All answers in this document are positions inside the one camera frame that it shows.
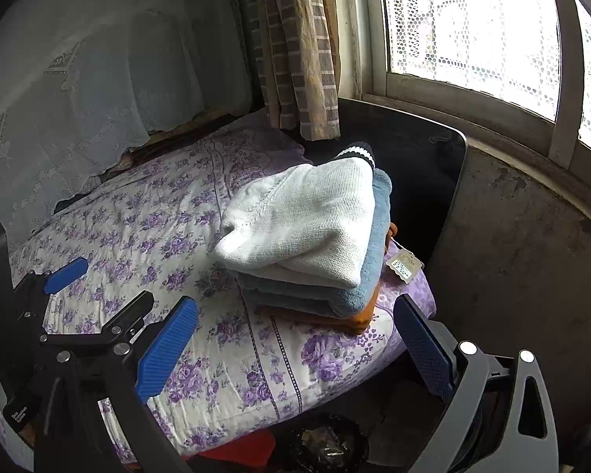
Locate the plaid curtain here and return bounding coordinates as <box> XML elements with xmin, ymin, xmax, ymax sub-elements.
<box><xmin>243</xmin><ymin>0</ymin><xmax>344</xmax><ymax>142</ymax></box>

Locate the white sweater with black trim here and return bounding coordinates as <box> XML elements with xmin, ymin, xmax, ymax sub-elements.
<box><xmin>212</xmin><ymin>142</ymin><xmax>378</xmax><ymax>289</ymax></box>

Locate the white lace cover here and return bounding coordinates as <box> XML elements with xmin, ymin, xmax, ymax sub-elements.
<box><xmin>0</xmin><ymin>0</ymin><xmax>254</xmax><ymax>208</ymax></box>

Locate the red cloth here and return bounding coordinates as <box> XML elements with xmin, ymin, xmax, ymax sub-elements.
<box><xmin>197</xmin><ymin>428</ymin><xmax>277</xmax><ymax>465</ymax></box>

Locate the black glossy board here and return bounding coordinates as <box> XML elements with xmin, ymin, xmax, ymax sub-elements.
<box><xmin>300</xmin><ymin>97</ymin><xmax>470</xmax><ymax>281</ymax></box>

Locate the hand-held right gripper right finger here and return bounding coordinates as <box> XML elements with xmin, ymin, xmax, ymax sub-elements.
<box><xmin>392</xmin><ymin>294</ymin><xmax>560</xmax><ymax>473</ymax></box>

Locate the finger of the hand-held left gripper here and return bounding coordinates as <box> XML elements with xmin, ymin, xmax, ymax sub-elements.
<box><xmin>101</xmin><ymin>290</ymin><xmax>156</xmax><ymax>350</ymax></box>
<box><xmin>12</xmin><ymin>256</ymin><xmax>90</xmax><ymax>328</ymax></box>

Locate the purple floral bedspread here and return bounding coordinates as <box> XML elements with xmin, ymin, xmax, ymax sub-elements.
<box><xmin>0</xmin><ymin>113</ymin><xmax>437</xmax><ymax>470</ymax></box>

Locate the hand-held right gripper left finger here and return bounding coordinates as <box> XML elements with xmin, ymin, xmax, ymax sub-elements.
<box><xmin>33</xmin><ymin>296</ymin><xmax>199</xmax><ymax>473</ymax></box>

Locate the folded orange garment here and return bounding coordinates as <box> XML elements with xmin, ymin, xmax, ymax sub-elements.
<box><xmin>256</xmin><ymin>222</ymin><xmax>400</xmax><ymax>337</ymax></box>

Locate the folded blue garment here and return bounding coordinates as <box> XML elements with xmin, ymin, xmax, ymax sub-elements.
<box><xmin>236</xmin><ymin>168</ymin><xmax>394</xmax><ymax>320</ymax></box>

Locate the bright window with white frame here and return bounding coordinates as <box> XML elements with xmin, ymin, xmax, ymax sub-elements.
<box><xmin>345</xmin><ymin>0</ymin><xmax>591</xmax><ymax>174</ymax></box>

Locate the paper clothing tag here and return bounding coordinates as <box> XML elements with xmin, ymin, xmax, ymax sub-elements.
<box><xmin>385</xmin><ymin>249</ymin><xmax>427</xmax><ymax>285</ymax></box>

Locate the dark round object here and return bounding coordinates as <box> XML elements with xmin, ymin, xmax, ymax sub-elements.
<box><xmin>281</xmin><ymin>416</ymin><xmax>371</xmax><ymax>473</ymax></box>

